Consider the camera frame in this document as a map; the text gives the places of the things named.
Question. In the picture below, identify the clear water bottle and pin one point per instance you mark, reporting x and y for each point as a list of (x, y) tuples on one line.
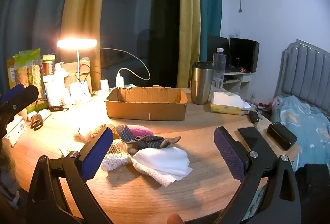
[(219, 69)]

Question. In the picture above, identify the blue printed blanket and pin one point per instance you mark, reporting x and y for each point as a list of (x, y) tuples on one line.
[(304, 120)]

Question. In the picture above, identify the person's left forearm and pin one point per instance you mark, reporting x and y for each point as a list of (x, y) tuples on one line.
[(9, 175)]

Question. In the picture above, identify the brown jar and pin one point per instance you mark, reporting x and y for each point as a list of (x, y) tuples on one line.
[(48, 66)]

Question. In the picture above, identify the pink purple sock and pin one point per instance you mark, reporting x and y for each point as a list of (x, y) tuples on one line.
[(140, 131)]

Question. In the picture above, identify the black rectangular case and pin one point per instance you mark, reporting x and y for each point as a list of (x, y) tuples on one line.
[(282, 136)]

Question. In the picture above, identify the white charger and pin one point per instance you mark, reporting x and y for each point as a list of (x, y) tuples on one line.
[(119, 81)]

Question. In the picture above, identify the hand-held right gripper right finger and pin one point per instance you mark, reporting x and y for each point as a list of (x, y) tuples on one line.
[(229, 151)]

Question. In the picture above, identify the wall socket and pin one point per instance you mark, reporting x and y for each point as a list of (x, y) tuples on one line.
[(237, 32)]

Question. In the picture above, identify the white power strip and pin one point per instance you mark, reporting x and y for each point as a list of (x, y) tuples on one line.
[(15, 131)]

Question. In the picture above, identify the dark window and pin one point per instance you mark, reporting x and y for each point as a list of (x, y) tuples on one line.
[(134, 20)]

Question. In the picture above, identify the brown fluffy plush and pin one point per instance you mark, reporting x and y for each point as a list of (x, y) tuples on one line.
[(96, 131)]

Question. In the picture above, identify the scissors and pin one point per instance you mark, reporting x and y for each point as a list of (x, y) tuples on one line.
[(36, 122)]

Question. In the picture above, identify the white desk lamp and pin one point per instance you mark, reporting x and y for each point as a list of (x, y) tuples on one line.
[(77, 43)]

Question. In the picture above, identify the dark cloth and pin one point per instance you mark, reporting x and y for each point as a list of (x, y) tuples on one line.
[(314, 193)]

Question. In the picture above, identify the grey padded headboard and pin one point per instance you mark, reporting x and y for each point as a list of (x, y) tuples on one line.
[(304, 72)]

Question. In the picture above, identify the yellow curtain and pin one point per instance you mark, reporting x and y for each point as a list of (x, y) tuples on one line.
[(82, 2), (189, 20)]

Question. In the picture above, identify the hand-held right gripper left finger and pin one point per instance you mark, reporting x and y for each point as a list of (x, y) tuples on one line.
[(99, 151)]

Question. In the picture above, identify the teal curtain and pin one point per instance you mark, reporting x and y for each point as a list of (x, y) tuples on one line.
[(210, 7), (31, 7)]

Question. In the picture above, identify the person's right hand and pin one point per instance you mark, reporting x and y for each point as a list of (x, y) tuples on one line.
[(175, 219)]

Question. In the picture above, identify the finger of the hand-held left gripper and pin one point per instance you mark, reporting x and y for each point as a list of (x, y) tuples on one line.
[(11, 92), (25, 96)]

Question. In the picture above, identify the yellow tissue box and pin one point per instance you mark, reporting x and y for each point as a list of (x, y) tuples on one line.
[(226, 105)]

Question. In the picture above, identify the black monitor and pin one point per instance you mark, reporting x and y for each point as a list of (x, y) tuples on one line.
[(217, 46), (245, 53)]

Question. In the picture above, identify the white shelf unit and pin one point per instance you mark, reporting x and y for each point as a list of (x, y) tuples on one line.
[(237, 82)]

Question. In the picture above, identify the white textured cloth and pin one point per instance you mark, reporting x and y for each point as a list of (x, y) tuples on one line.
[(162, 162)]

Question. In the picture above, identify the white bottle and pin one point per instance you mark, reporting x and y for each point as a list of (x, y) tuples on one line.
[(60, 72)]

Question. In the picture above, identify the brown cardboard carton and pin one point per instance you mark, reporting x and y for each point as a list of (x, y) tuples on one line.
[(85, 72)]

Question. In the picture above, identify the black car key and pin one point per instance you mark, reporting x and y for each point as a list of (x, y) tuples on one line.
[(254, 117)]

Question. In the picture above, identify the black phone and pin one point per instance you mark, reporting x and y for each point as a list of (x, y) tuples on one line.
[(248, 136)]

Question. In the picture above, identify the green snack bag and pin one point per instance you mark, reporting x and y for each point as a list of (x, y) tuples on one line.
[(28, 69)]

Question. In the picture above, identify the steel tumbler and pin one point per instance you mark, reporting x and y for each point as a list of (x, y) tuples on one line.
[(201, 84)]

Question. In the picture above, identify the white knit item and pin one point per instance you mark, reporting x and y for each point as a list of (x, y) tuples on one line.
[(113, 162)]

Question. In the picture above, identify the small white adapter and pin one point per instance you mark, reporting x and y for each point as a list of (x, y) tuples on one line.
[(105, 86)]

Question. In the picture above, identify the cardboard box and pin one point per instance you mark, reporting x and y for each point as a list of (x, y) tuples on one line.
[(144, 110)]

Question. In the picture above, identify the grey dotted sock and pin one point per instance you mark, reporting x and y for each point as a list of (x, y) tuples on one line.
[(149, 141)]

